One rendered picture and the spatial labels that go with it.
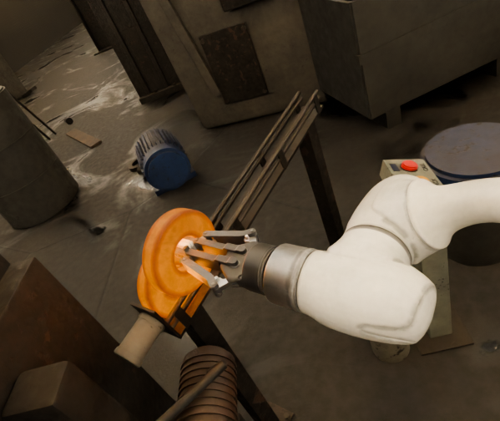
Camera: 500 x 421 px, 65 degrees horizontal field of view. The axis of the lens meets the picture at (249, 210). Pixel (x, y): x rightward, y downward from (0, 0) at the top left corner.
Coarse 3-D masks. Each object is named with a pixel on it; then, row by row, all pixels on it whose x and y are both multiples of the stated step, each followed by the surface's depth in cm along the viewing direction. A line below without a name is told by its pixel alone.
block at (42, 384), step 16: (48, 368) 62; (64, 368) 62; (16, 384) 62; (32, 384) 61; (48, 384) 60; (64, 384) 60; (80, 384) 63; (96, 384) 67; (16, 400) 60; (32, 400) 59; (48, 400) 58; (64, 400) 59; (80, 400) 62; (96, 400) 66; (112, 400) 70; (16, 416) 58; (32, 416) 58; (48, 416) 58; (64, 416) 59; (80, 416) 61; (96, 416) 65; (112, 416) 68; (128, 416) 73
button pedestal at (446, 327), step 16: (384, 160) 104; (400, 160) 104; (416, 160) 104; (384, 176) 103; (432, 176) 97; (432, 256) 103; (432, 272) 107; (448, 288) 111; (448, 304) 116; (432, 320) 120; (448, 320) 120; (432, 336) 125; (448, 336) 125; (464, 336) 123; (432, 352) 123
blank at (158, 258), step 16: (176, 208) 69; (160, 224) 65; (176, 224) 66; (192, 224) 69; (208, 224) 72; (160, 240) 63; (176, 240) 66; (144, 256) 64; (160, 256) 64; (144, 272) 65; (160, 272) 64; (176, 272) 67; (160, 288) 65; (176, 288) 68; (192, 288) 71
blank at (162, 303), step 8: (176, 264) 82; (144, 280) 76; (144, 288) 76; (152, 288) 77; (144, 296) 77; (152, 296) 77; (160, 296) 79; (168, 296) 81; (144, 304) 78; (152, 304) 77; (160, 304) 79; (168, 304) 81; (160, 312) 79; (168, 312) 81
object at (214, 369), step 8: (224, 360) 82; (216, 368) 80; (224, 368) 80; (208, 376) 79; (216, 376) 79; (200, 384) 78; (208, 384) 78; (192, 392) 77; (200, 392) 78; (184, 400) 76; (192, 400) 77; (176, 408) 74; (160, 416) 73; (168, 416) 73
